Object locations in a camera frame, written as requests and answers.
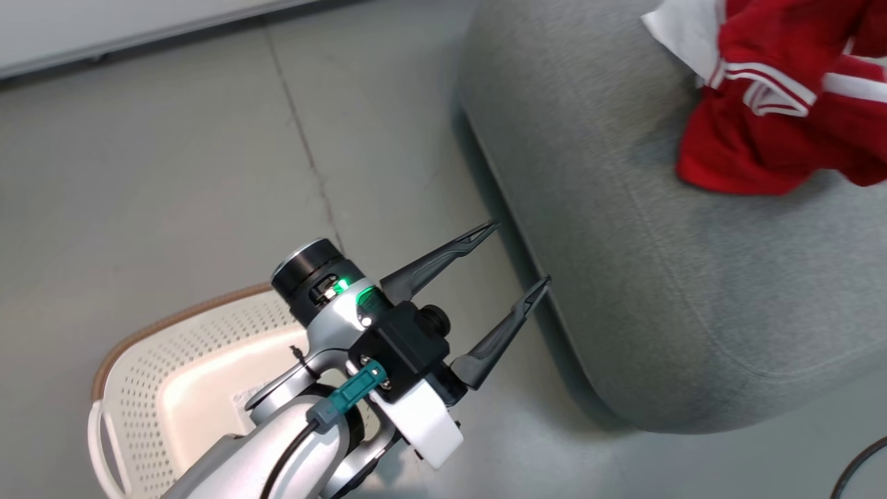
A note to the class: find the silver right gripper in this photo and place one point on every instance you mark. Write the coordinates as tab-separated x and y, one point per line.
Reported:
326	305

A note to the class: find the red garment with white stripes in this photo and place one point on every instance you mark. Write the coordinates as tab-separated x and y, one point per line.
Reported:
734	152

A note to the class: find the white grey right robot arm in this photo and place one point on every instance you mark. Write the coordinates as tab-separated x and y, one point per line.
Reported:
235	457

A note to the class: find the grey fabric sofa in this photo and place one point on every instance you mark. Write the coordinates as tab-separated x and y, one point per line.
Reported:
658	263

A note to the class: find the white perforated laundry basket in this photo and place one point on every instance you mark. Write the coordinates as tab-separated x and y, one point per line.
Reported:
180	360

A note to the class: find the white partition panel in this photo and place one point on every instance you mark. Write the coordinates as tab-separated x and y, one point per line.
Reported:
104	28

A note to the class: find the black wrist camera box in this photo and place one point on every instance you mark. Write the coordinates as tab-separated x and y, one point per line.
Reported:
405	343

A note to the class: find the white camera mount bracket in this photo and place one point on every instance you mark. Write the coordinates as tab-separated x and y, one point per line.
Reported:
423	426

